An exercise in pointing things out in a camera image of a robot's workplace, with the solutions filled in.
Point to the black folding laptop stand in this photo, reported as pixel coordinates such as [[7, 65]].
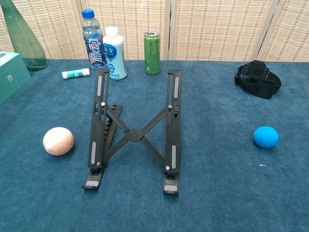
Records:
[[134, 134]]

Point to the green drink can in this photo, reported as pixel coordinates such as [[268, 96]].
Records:
[[152, 53]]

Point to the white plastic bottle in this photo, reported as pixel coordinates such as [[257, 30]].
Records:
[[117, 55]]

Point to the white green glue stick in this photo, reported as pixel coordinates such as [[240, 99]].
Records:
[[74, 73]]

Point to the blue table cloth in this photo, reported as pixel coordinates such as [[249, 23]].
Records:
[[217, 193]]

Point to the pink ball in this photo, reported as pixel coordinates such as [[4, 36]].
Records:
[[58, 140]]

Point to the bamboo folding screen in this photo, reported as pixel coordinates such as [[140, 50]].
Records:
[[205, 29]]

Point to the blue-capped drink bottle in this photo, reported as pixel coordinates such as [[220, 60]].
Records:
[[93, 36]]

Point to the blue ball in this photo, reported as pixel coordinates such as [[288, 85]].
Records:
[[265, 136]]

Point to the teal cardboard product box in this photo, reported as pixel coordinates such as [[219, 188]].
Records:
[[12, 75]]

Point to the green glass spray bottle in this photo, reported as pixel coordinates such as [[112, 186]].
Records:
[[21, 36]]

